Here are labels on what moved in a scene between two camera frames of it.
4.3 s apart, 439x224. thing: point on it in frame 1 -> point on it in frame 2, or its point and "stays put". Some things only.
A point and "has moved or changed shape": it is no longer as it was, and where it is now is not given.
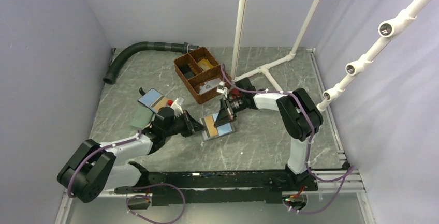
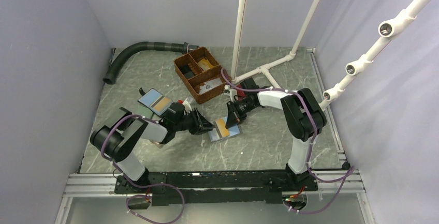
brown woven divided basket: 202,75 stays put
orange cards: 209,122 has moved or changed shape
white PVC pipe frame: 238,31 stays put
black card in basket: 187,71 stays put
